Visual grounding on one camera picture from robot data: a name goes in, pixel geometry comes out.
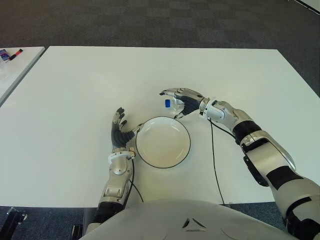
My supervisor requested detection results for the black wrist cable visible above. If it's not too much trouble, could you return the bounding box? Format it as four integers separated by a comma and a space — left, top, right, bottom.
208, 118, 226, 205
128, 156, 145, 203

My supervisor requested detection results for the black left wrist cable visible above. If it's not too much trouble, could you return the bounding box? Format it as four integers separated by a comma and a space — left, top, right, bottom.
128, 156, 145, 203

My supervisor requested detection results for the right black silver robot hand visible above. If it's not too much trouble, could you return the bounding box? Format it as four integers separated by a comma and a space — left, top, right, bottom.
159, 87, 210, 120

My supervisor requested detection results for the white side table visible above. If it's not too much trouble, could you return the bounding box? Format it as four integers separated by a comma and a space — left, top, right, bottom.
0, 46, 46, 107

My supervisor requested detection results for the white plate black rim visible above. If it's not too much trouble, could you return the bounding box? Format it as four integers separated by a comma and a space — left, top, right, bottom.
135, 116, 192, 169

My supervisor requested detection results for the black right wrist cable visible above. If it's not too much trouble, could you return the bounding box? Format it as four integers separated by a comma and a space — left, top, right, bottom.
208, 118, 226, 205

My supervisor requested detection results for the grey robot torso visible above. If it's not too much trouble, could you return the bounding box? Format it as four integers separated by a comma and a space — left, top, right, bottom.
79, 199, 296, 240

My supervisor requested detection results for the black table foot caster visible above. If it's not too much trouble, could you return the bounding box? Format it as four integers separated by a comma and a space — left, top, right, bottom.
5, 206, 27, 227

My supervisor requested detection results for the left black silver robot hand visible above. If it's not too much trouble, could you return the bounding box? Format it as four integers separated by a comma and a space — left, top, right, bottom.
109, 107, 145, 150

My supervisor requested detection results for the red black marker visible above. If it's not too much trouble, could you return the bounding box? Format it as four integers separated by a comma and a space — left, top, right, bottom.
8, 48, 24, 62

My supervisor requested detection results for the clear water bottle blue cap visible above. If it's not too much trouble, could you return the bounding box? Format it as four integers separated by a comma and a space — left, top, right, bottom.
164, 97, 186, 118

